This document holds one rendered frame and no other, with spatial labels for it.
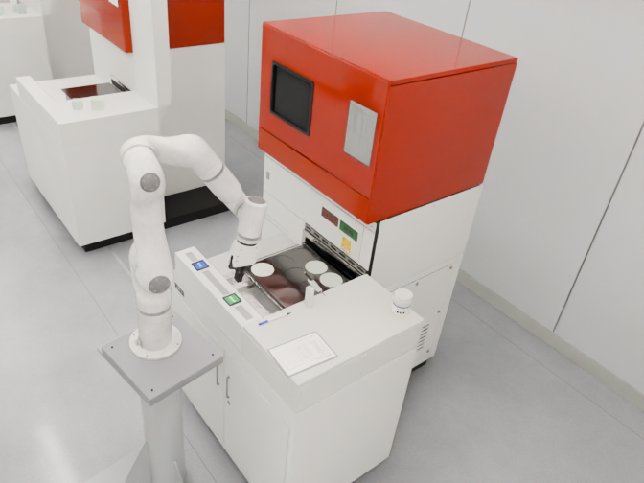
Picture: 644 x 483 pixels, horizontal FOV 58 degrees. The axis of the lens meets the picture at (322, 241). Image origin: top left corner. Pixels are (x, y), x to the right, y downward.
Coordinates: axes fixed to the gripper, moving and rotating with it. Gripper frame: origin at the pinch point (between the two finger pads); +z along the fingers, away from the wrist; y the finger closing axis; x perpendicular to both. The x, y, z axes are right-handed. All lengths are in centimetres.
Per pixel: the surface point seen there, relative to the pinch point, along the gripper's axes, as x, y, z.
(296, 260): -20, -47, 12
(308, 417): 45, -10, 34
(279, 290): -6.0, -27.8, 16.1
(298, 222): -40, -60, 5
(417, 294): 10, -104, 23
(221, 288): -13.6, -3.9, 15.4
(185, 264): -35.3, 1.0, 16.1
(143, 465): -8, 21, 98
